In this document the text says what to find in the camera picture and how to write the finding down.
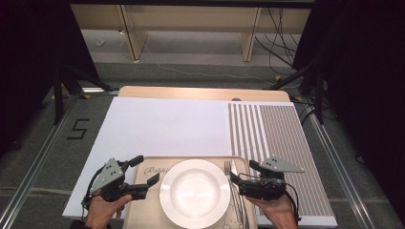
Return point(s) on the person's right hand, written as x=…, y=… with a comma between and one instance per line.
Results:
x=281, y=213

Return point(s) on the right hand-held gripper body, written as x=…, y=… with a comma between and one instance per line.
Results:
x=264, y=187

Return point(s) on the silver fork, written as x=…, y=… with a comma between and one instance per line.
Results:
x=227, y=168

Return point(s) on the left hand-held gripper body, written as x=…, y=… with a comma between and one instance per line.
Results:
x=111, y=181

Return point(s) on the black curtain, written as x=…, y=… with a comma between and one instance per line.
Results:
x=28, y=63
x=366, y=79

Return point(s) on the beige tray with rabbit print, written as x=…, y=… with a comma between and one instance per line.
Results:
x=146, y=210

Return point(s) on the aluminium floor rail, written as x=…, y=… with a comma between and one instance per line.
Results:
x=35, y=171
x=340, y=171

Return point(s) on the white round plate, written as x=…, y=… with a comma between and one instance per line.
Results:
x=194, y=193

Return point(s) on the light wooden bench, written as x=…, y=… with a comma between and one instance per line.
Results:
x=191, y=19

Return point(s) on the black metal stand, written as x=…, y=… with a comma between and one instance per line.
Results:
x=58, y=95
x=319, y=95

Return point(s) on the grey striped placemat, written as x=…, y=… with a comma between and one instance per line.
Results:
x=286, y=127

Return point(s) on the person's left hand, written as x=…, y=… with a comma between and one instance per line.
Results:
x=102, y=211

